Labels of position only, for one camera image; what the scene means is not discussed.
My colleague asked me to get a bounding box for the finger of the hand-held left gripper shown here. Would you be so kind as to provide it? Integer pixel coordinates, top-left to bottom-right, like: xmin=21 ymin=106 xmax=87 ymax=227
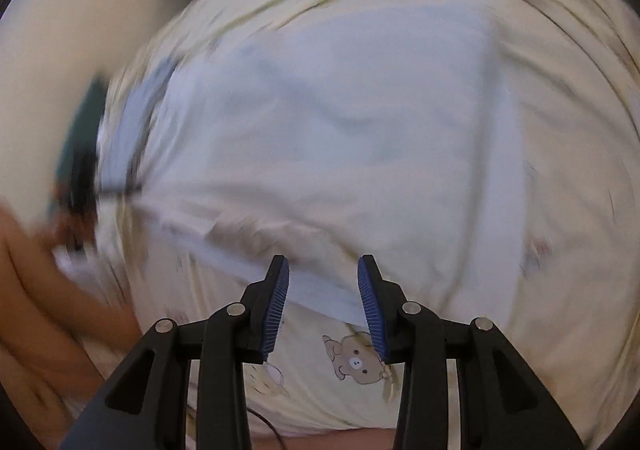
xmin=97 ymin=183 xmax=143 ymax=199

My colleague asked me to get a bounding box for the person's left forearm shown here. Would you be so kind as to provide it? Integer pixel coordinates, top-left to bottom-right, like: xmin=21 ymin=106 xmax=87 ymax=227
xmin=0 ymin=210 xmax=143 ymax=431

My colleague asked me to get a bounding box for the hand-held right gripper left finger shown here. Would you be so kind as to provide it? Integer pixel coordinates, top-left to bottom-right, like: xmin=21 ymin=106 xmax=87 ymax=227
xmin=60 ymin=255 xmax=291 ymax=450

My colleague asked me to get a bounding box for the light blue fleece garment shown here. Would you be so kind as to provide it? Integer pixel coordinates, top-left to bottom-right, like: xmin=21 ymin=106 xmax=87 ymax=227
xmin=100 ymin=58 xmax=176 ymax=191

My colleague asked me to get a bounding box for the black cable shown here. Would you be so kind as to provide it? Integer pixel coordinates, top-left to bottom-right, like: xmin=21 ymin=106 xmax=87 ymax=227
xmin=247 ymin=410 xmax=286 ymax=450

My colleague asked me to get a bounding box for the plain white garment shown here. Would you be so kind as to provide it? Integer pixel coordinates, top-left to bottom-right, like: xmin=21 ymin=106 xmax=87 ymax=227
xmin=97 ymin=0 xmax=531 ymax=326

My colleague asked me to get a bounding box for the yellow bear print bedsheet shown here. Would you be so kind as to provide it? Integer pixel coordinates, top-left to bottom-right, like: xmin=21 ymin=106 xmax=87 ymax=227
xmin=95 ymin=0 xmax=640 ymax=436

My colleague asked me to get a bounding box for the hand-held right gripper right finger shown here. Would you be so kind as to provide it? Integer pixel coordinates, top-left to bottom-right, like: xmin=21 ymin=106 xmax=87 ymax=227
xmin=357 ymin=254 xmax=585 ymax=450

